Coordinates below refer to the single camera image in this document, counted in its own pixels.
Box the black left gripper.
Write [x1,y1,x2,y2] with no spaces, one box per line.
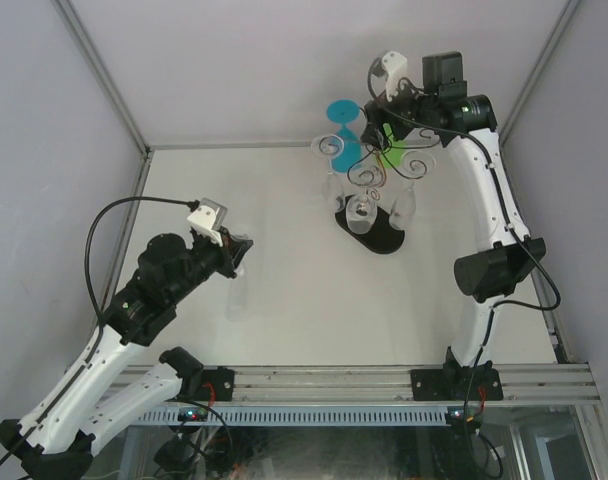
[167,225,252,304]

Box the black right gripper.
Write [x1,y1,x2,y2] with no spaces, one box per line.
[360,74,435,151]

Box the blue plastic wine glass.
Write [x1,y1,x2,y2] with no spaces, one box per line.
[326,99,362,173]

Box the green plastic wine glass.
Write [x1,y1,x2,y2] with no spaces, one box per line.
[380,124,408,169]

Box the clear tall champagne flute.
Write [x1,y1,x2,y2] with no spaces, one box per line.
[311,134,345,214]

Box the clear flute glass front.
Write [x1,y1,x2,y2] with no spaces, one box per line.
[389,150,436,231]

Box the clear wine glass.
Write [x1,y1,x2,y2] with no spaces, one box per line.
[345,166,384,235]

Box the metal wine glass rack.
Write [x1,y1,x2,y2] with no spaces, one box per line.
[331,133,438,255]

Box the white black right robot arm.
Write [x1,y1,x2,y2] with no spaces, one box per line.
[361,51,546,399]

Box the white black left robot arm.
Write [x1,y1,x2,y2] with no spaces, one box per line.
[0,229,253,479]

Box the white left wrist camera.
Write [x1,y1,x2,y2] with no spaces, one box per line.
[187,198,228,247]

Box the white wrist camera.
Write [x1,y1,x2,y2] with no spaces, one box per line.
[374,51,408,101]
[187,198,228,247]

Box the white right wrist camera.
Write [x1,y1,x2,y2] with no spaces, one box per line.
[374,51,408,101]

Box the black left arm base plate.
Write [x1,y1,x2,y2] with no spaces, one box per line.
[179,367,235,405]

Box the black right camera cable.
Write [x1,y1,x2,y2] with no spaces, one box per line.
[366,57,563,391]

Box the black camera cable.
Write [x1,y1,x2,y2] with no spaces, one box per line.
[366,57,563,391]
[0,197,200,476]

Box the blue slotted cable duct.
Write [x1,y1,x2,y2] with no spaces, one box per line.
[134,404,449,427]

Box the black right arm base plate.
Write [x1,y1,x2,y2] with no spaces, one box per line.
[410,366,504,401]

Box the aluminium mounting rail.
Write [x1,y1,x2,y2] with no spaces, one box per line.
[98,363,601,403]

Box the black left camera cable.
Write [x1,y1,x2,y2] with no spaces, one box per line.
[0,197,200,476]

